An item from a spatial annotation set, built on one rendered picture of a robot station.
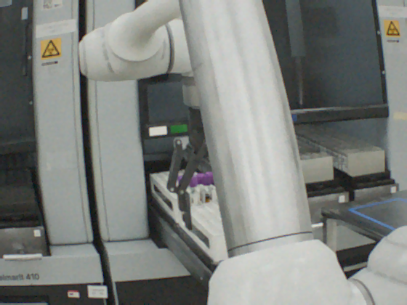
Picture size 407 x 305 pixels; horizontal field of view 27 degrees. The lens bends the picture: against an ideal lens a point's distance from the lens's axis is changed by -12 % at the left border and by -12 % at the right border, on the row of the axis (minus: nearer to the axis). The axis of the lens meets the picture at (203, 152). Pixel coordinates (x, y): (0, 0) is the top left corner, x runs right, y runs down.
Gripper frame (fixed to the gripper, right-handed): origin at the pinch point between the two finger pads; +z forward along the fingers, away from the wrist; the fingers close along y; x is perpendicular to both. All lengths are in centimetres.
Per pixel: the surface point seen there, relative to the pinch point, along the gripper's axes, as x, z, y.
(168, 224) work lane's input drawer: 18.5, 5.6, -5.7
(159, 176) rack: 38.9, -0.3, -3.1
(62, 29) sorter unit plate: 33, -38, -25
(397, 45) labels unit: 32, -28, 60
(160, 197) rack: 34.1, 3.3, -4.2
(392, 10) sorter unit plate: 33, -38, 59
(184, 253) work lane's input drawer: -0.3, 6.9, -6.7
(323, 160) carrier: 31.0, -1.0, 33.6
